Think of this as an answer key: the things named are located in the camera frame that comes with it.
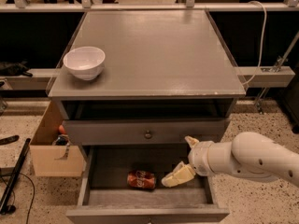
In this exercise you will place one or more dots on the round metal drawer knob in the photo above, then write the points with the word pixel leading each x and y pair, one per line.
pixel 148 134

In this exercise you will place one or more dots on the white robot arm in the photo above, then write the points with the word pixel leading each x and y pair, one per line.
pixel 249 155

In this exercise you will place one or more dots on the white ceramic bowl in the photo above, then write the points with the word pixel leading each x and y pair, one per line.
pixel 85 63

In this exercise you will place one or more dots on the brown cardboard box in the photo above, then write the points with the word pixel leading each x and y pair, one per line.
pixel 49 159

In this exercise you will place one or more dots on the grey wooden drawer cabinet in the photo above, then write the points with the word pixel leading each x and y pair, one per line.
pixel 160 64

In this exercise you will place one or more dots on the black object on ledge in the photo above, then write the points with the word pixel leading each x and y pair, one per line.
pixel 8 69

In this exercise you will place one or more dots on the metal railing beam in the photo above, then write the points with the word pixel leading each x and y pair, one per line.
pixel 80 8

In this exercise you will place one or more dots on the red crushed coke can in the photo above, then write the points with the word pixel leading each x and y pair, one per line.
pixel 141 180

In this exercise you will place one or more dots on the black flat tool on floor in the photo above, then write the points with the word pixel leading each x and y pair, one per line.
pixel 9 140

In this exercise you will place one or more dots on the open grey middle drawer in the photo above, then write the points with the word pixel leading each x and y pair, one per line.
pixel 106 198

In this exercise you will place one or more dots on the orange ball in box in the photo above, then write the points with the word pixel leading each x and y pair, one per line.
pixel 61 129

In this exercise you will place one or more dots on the closed grey top drawer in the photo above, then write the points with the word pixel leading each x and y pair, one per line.
pixel 131 132

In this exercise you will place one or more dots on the metal diagonal brace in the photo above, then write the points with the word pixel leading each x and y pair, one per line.
pixel 275 68

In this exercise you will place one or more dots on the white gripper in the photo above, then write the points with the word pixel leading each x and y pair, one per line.
pixel 197 158

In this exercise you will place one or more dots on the black pole on floor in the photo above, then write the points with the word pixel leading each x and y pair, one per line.
pixel 13 176

